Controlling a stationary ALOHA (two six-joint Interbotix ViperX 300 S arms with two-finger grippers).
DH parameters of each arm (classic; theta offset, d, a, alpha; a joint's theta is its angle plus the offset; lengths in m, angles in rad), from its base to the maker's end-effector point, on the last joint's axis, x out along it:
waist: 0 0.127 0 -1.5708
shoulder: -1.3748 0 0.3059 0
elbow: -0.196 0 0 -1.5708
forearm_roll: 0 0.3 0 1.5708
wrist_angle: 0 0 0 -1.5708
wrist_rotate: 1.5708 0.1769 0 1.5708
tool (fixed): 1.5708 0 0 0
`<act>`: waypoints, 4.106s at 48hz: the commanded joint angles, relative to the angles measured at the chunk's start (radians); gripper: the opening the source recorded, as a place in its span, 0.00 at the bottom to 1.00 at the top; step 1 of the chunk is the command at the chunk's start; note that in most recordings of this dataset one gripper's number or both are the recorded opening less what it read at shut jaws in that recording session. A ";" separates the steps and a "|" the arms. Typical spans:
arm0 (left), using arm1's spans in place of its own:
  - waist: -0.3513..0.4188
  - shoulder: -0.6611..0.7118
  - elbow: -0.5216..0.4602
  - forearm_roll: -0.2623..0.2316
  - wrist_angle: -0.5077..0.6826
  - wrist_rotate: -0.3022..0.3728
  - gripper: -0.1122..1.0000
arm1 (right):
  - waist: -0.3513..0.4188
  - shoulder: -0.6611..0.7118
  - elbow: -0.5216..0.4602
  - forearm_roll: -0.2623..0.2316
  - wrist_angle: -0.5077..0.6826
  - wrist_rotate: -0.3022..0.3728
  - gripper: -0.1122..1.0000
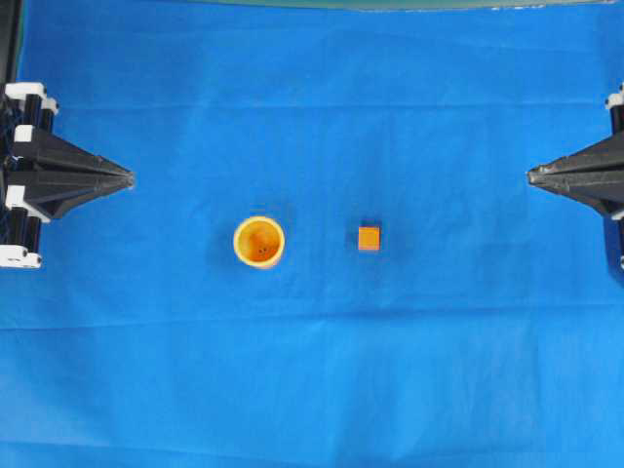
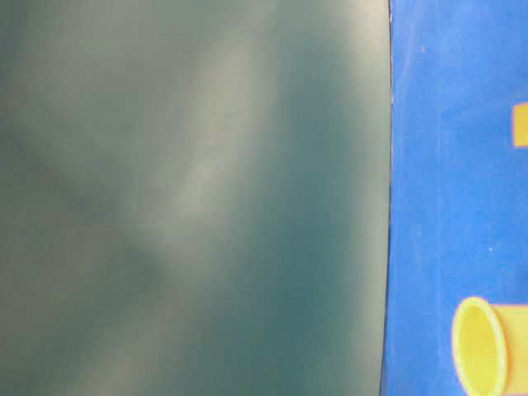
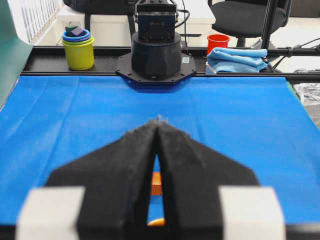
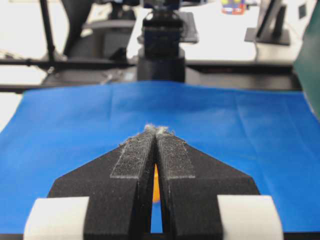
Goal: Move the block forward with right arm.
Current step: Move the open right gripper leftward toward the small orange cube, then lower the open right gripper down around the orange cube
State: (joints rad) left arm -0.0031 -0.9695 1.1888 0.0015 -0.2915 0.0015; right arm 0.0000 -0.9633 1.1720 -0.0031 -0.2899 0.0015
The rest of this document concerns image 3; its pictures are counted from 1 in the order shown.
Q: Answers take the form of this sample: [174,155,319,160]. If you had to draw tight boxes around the black office chair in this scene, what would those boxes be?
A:
[208,0,293,48]

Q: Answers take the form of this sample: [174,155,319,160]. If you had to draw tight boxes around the yellow-green stacking cup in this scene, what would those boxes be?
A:
[62,36,95,71]

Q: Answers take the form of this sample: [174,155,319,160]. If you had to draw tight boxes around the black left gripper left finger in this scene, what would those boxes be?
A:
[15,121,158,240]

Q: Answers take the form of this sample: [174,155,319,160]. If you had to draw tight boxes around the blue stacking cup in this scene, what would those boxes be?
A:
[62,29,92,42]

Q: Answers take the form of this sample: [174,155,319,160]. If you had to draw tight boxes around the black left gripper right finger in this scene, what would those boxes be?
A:
[155,121,287,240]

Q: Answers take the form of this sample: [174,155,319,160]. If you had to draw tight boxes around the dark green block in cup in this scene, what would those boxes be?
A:
[65,24,77,34]

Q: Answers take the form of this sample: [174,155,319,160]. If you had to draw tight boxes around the blue table cloth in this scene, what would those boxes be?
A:
[0,76,320,225]

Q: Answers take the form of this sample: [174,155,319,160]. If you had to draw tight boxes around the orange round object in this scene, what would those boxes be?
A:
[147,218,166,227]

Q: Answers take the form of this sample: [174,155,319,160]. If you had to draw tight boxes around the black aluminium frame rail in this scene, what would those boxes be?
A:
[20,46,320,84]

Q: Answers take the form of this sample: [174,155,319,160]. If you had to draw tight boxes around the orange wooden block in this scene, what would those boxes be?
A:
[151,172,163,196]

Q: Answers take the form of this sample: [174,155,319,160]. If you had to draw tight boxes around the clear plastic sheet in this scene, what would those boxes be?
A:
[293,83,320,106]

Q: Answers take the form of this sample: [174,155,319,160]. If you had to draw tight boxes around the light blue folded towel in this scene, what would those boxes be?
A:
[207,47,268,73]

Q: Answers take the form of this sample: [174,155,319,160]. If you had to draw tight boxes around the red plastic cup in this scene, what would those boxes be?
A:
[207,34,230,54]

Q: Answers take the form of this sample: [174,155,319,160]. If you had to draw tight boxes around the black tripod pole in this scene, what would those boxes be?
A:
[261,0,279,50]

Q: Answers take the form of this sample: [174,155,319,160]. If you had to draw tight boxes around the green board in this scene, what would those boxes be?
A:
[0,0,33,108]

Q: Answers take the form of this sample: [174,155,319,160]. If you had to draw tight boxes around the black mounting plate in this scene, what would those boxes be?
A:
[115,51,198,86]

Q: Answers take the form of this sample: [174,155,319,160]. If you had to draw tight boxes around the purple block in cup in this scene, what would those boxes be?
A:
[69,26,86,38]

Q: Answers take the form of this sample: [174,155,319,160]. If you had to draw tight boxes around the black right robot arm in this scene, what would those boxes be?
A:
[131,0,286,240]

